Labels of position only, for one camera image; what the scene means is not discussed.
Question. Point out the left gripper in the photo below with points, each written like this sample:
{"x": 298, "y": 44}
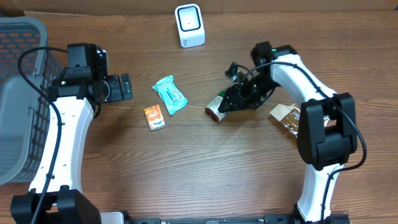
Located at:
{"x": 117, "y": 92}

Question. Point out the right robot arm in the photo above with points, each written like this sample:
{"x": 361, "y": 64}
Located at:
{"x": 327, "y": 133}

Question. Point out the white barcode scanner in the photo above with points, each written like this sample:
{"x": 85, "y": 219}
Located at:
{"x": 190, "y": 25}

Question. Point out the orange small packet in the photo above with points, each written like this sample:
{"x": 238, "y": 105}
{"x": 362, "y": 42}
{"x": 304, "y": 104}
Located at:
{"x": 154, "y": 117}

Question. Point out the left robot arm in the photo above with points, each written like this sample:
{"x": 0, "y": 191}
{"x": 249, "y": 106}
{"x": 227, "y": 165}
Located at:
{"x": 75, "y": 99}

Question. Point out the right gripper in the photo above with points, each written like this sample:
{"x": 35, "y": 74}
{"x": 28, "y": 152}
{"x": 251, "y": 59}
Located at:
{"x": 236, "y": 94}

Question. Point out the green-lidded jar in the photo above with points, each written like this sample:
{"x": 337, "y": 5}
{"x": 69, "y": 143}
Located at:
{"x": 211, "y": 108}

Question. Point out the grey plastic shopping basket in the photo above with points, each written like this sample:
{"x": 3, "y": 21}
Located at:
{"x": 24, "y": 113}

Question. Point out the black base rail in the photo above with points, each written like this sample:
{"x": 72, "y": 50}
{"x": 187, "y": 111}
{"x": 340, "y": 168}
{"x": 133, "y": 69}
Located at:
{"x": 211, "y": 221}

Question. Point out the teal long snack packet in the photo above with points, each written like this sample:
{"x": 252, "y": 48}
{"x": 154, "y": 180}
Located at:
{"x": 172, "y": 97}

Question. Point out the beige brown snack pouch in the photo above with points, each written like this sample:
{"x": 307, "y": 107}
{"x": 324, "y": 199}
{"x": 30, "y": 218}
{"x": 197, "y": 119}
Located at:
{"x": 288, "y": 116}

